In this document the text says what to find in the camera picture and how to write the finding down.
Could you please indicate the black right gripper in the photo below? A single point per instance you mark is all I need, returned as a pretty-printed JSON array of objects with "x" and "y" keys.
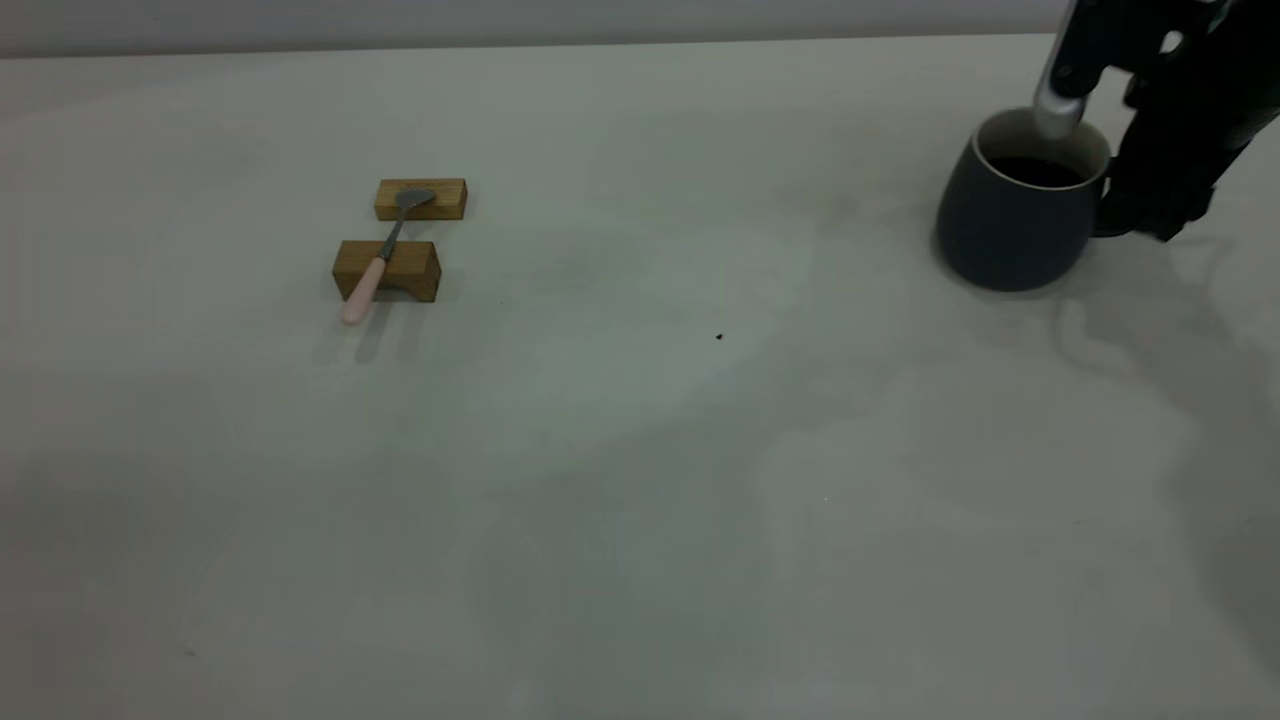
[{"x": 1180, "y": 110}]

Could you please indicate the grey ceramic cup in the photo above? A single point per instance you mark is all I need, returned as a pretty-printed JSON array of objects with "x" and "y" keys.
[{"x": 1000, "y": 235}]

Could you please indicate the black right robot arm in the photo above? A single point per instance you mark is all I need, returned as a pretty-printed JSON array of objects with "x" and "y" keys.
[{"x": 1268, "y": 50}]

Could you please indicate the dark coffee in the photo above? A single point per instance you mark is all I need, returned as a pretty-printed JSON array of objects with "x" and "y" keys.
[{"x": 1035, "y": 172}]

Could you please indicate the flat wooden block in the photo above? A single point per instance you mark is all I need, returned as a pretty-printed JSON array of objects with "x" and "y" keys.
[{"x": 445, "y": 200}]

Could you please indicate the arched wooden block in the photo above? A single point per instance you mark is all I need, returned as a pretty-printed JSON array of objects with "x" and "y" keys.
[{"x": 415, "y": 270}]

